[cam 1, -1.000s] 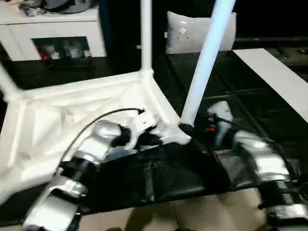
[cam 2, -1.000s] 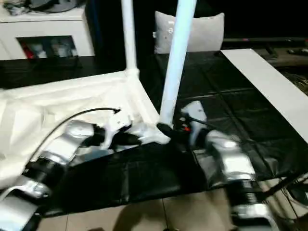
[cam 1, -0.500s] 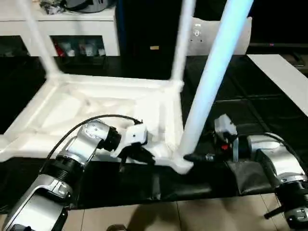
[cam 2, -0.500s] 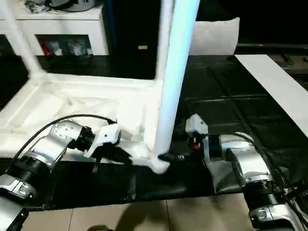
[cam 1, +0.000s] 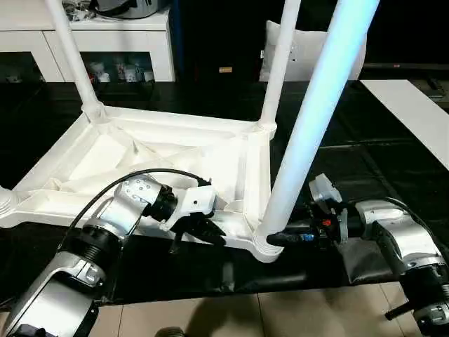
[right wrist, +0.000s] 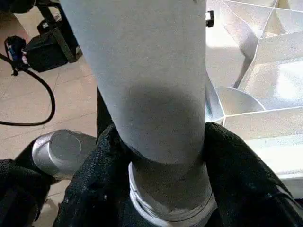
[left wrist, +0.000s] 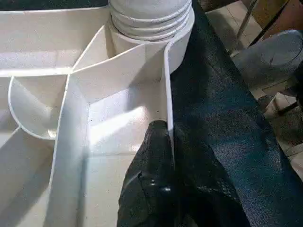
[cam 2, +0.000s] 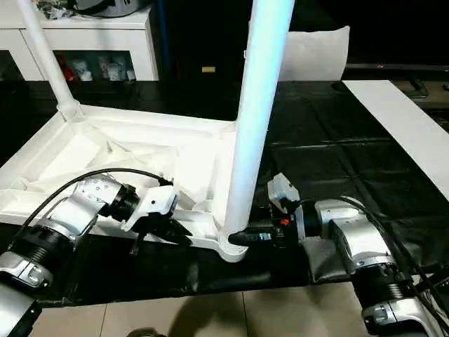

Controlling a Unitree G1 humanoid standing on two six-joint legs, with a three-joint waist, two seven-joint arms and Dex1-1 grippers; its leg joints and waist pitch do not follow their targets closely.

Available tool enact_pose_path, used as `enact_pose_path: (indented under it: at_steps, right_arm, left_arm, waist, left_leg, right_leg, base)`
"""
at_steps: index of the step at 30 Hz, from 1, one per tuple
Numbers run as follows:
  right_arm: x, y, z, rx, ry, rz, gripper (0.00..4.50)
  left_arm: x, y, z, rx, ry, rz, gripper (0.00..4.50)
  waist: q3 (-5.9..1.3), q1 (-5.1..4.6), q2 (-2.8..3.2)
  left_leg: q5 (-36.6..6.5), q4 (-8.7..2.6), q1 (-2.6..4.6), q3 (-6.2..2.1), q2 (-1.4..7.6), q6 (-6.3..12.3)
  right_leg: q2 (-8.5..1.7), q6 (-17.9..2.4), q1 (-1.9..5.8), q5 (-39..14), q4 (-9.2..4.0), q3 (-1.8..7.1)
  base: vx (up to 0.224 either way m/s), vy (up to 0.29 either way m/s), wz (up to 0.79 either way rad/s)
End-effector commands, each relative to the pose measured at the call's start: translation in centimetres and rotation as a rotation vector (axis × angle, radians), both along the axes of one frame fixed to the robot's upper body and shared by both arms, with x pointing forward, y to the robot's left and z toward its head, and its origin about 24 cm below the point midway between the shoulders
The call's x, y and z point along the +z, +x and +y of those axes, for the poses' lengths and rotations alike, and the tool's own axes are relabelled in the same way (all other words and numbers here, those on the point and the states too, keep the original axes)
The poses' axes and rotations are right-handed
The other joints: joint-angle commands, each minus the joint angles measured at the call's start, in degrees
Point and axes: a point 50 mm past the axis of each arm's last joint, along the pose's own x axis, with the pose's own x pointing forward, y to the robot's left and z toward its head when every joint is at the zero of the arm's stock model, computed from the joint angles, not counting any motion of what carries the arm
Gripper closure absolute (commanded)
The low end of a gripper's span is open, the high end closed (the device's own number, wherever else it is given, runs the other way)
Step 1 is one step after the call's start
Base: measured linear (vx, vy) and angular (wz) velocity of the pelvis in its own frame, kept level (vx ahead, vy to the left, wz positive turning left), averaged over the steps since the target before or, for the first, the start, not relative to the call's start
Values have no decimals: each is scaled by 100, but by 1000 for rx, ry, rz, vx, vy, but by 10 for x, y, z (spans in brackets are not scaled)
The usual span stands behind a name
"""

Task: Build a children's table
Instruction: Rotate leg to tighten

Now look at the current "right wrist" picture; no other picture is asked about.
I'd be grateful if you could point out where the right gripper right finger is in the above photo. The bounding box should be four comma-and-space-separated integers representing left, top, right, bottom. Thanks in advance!
203, 121, 303, 227

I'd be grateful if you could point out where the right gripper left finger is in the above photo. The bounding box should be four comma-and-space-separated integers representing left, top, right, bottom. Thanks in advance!
53, 124, 136, 227

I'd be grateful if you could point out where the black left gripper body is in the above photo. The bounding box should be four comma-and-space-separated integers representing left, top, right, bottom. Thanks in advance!
205, 10, 215, 28

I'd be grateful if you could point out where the white plastic table top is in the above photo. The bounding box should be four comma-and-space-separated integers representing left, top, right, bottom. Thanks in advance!
204, 0, 303, 190

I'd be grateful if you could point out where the white plastic table leg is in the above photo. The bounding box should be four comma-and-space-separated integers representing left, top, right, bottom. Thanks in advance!
60, 0, 218, 226

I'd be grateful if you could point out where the silver metal cylinder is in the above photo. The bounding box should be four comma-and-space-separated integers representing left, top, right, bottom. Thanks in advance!
31, 129, 97, 181

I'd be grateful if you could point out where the black equipment box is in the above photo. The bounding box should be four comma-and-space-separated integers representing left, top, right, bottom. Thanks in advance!
4, 0, 84, 73

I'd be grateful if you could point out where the black floor cable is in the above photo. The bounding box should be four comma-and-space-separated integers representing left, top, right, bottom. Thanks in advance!
0, 53, 57, 126

